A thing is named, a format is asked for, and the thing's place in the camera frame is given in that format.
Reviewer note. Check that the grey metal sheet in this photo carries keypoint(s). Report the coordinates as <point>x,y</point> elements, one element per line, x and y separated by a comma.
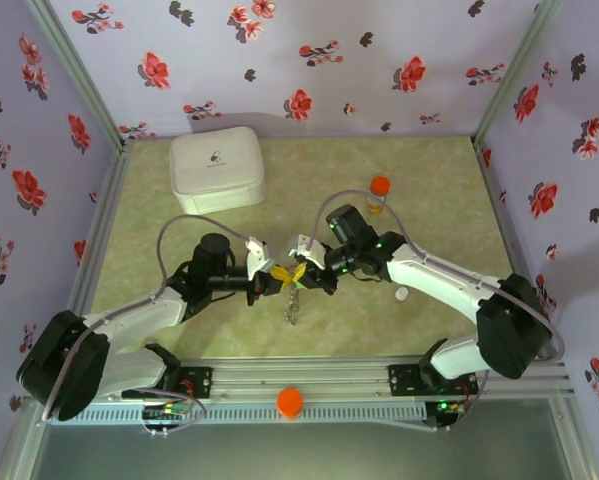
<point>304,455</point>

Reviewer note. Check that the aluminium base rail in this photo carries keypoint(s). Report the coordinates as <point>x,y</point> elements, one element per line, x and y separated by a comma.
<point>304,375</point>

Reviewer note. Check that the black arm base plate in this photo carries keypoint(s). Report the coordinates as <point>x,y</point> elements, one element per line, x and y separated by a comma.
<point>401,380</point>
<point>199,382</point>

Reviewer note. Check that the orange round button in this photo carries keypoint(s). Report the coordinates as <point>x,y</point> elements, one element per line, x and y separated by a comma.
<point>289,401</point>

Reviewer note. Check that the aluminium side rail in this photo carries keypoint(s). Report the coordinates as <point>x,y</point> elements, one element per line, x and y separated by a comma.
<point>96,240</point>
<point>516,250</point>

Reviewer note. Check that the white zippered pouch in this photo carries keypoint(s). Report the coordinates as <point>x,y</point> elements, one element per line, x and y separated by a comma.
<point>216,170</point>

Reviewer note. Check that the orange-capped pill bottle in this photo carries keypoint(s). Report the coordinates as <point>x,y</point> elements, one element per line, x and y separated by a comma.
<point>379,186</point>

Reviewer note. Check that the aluminium frame post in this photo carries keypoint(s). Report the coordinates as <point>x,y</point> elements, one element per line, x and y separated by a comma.
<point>514,75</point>
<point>81,75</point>

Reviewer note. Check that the small controller circuit board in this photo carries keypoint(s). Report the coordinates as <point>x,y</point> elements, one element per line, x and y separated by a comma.
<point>164,413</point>
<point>446,409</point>

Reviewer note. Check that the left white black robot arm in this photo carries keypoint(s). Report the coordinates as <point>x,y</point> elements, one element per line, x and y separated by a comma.
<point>139,317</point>

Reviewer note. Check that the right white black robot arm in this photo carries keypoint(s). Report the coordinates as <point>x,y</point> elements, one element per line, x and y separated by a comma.
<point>444,285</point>

